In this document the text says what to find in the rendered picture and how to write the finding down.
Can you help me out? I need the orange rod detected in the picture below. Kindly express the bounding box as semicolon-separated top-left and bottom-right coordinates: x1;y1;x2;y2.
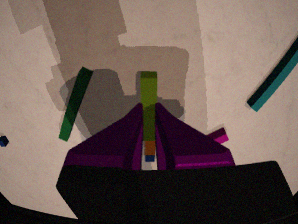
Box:
145;141;155;155

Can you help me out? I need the lime green rod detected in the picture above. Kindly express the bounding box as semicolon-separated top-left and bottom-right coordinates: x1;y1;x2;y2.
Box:
140;71;157;141

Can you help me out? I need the small magenta block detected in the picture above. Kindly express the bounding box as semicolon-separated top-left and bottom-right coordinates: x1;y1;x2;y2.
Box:
207;127;229;144

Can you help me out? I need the turquoise rod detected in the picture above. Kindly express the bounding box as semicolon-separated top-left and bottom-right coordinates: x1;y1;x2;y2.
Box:
247;37;298;112

